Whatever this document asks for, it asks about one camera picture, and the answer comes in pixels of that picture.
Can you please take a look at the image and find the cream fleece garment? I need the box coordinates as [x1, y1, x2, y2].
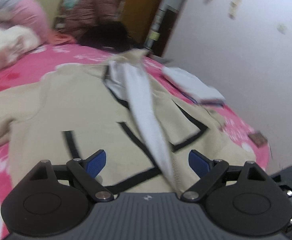
[0, 25, 40, 70]

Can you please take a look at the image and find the brown wooden door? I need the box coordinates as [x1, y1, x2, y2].
[121, 0, 161, 43]

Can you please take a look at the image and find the salmon orange cloth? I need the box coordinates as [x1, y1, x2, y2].
[47, 30, 77, 46]

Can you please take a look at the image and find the pink grey rolled duvet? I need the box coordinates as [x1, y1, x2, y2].
[0, 0, 50, 43]

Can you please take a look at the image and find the pink floral bed blanket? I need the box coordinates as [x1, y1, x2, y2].
[0, 44, 270, 239]

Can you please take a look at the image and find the smartphone with brown case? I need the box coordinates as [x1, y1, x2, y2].
[248, 132, 268, 148]

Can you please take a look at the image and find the person in mauve puffer coat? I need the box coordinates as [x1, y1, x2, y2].
[62, 0, 131, 53]

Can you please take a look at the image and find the beige zip-up jacket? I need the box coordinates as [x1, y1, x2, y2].
[0, 49, 255, 193]

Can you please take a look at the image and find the folded white towel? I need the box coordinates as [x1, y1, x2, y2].
[162, 67, 225, 105]

